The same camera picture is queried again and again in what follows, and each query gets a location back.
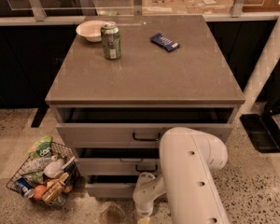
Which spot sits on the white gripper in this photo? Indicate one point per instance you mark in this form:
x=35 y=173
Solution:
x=144 y=204

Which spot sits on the grey bottom drawer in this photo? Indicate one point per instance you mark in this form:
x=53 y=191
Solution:
x=111 y=186

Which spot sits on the grey drawer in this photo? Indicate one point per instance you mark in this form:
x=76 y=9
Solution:
x=111 y=186
x=138 y=127
x=118 y=161

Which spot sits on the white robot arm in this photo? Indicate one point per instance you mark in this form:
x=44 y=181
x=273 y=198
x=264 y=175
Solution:
x=208 y=182

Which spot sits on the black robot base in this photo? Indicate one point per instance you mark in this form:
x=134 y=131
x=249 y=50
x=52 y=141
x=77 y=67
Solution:
x=263 y=130

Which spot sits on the grey middle drawer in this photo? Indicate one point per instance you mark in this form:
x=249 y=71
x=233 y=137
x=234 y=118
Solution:
x=118 y=161

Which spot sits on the grey top drawer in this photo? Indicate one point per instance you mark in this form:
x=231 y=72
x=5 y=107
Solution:
x=138 y=127

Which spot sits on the grey drawer cabinet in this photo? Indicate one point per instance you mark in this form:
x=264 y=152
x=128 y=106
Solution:
x=145 y=75

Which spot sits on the brown snack box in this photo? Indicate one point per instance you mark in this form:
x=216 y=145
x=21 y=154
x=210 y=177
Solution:
x=55 y=189

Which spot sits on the white plastic bottle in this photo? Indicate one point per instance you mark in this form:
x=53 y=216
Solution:
x=54 y=167

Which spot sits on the orange fruit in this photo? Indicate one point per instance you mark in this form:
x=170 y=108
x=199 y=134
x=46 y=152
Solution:
x=39 y=191

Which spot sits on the green chip bag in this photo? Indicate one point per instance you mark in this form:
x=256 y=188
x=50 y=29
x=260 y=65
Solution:
x=41 y=148

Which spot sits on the clear water bottle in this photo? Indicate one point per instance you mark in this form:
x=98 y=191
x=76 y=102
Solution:
x=37 y=164

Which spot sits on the blue soda can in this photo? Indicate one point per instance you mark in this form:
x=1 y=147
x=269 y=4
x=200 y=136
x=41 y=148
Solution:
x=24 y=188

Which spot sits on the dark blue snack packet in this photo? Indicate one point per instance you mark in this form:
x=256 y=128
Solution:
x=164 y=42

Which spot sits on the green soda can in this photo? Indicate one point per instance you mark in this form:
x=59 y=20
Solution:
x=110 y=40

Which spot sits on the white bowl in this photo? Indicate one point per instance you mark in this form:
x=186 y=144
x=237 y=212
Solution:
x=90 y=30

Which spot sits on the left cardboard box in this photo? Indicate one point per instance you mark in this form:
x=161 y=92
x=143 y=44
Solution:
x=162 y=7

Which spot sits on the black wire basket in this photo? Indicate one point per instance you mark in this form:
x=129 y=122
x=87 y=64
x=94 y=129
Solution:
x=47 y=179

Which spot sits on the metal railing frame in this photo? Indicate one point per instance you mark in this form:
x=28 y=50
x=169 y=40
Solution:
x=65 y=11

